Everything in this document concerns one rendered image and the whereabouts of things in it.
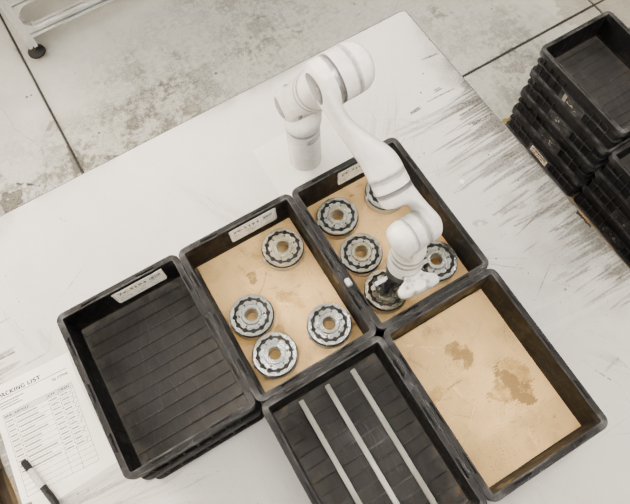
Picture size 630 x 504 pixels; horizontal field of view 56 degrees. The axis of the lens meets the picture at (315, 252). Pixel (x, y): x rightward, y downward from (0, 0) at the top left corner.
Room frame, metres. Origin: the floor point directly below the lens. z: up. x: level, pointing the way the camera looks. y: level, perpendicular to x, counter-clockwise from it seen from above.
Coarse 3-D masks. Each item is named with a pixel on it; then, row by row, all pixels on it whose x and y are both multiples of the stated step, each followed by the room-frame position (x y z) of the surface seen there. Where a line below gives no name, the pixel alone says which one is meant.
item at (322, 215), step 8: (328, 200) 0.65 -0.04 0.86; (336, 200) 0.65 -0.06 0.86; (344, 200) 0.65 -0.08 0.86; (320, 208) 0.63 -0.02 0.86; (328, 208) 0.63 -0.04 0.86; (344, 208) 0.63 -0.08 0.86; (352, 208) 0.63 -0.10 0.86; (320, 216) 0.61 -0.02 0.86; (352, 216) 0.61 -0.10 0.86; (320, 224) 0.59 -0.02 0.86; (328, 224) 0.59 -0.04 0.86; (344, 224) 0.59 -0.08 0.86; (352, 224) 0.58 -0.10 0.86; (328, 232) 0.57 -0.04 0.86; (336, 232) 0.57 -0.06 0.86; (344, 232) 0.57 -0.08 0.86
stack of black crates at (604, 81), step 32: (576, 32) 1.34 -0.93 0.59; (608, 32) 1.38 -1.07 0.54; (544, 64) 1.26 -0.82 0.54; (576, 64) 1.29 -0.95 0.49; (608, 64) 1.28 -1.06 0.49; (544, 96) 1.21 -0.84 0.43; (576, 96) 1.12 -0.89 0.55; (608, 96) 1.15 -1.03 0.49; (512, 128) 1.26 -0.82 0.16; (544, 128) 1.15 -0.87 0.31; (576, 128) 1.06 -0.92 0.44; (608, 128) 0.98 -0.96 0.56; (544, 160) 1.09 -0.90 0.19; (576, 160) 1.00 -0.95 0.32; (576, 192) 0.96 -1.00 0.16
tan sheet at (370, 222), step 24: (336, 192) 0.69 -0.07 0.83; (360, 192) 0.69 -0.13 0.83; (336, 216) 0.62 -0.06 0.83; (360, 216) 0.62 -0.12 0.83; (384, 216) 0.61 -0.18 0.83; (336, 240) 0.56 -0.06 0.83; (384, 240) 0.55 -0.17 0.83; (384, 264) 0.49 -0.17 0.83; (360, 288) 0.43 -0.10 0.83; (432, 288) 0.42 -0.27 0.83
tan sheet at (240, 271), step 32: (288, 224) 0.61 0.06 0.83; (224, 256) 0.54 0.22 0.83; (256, 256) 0.53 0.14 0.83; (224, 288) 0.46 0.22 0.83; (256, 288) 0.45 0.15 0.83; (288, 288) 0.44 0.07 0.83; (320, 288) 0.44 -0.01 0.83; (288, 320) 0.36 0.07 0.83; (352, 320) 0.35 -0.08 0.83; (320, 352) 0.28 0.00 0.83
